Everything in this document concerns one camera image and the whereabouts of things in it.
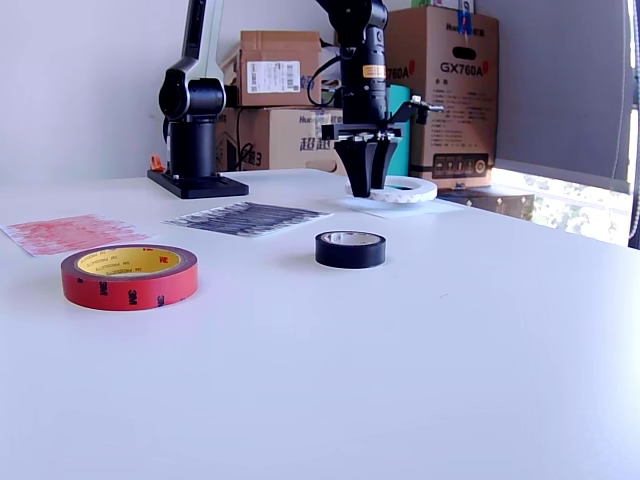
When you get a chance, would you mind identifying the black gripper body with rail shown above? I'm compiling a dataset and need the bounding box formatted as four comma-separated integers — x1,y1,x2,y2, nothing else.
320,89,404,144

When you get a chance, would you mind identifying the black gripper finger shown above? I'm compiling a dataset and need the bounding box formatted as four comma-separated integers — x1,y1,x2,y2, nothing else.
372,138,402,191
333,140,375,198

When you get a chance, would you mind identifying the white tape roll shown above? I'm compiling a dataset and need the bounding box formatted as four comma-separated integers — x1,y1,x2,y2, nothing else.
344,174,438,205

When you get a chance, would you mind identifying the black tape roll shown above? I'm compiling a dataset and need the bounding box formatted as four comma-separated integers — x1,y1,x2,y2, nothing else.
314,230,388,270

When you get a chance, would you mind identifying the red 3M tape roll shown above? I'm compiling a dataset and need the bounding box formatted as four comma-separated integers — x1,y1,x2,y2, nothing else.
60,243,200,312

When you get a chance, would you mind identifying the teal box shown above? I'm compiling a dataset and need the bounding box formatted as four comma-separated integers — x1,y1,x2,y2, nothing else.
387,83,412,179

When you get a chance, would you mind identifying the plain white paper sheet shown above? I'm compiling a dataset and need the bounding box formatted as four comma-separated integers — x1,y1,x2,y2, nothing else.
313,192,466,220

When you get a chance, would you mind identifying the white plastic bag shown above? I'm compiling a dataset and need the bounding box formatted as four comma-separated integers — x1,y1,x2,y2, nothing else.
319,42,346,94

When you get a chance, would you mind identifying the cardboard box blue print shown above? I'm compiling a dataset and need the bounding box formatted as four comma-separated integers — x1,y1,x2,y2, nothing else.
215,106,351,174

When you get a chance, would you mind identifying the large GX760A cardboard box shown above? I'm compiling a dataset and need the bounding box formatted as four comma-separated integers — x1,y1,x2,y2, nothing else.
384,5,500,191

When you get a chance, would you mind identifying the small cardboard box shipping label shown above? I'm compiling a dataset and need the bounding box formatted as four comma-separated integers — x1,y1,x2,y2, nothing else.
239,30,323,108

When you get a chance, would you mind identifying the black scribbled paper sheet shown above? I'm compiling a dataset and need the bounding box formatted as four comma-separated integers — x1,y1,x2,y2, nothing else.
162,200,335,240

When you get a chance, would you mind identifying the green white small box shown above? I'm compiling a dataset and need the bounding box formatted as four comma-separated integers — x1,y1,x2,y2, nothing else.
410,0,479,9

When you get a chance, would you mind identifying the grey roller blind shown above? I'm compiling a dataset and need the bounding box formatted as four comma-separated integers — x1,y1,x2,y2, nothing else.
474,0,635,195

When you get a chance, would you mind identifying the red scribbled paper sheet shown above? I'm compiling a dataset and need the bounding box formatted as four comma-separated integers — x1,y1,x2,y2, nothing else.
0,213,159,258

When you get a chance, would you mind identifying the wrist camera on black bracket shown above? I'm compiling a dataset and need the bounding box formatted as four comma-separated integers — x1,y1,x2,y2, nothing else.
389,94,445,126

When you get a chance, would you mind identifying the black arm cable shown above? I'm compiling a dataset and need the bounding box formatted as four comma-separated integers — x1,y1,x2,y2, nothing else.
306,53,346,107

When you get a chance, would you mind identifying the black hanging power cable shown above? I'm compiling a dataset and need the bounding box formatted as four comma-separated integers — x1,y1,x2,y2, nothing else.
234,107,256,172

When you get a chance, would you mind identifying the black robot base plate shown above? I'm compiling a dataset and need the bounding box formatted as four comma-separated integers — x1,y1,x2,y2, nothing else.
147,168,250,200

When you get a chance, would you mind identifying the white bead chain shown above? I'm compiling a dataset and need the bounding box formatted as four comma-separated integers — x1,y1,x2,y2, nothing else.
627,0,640,251

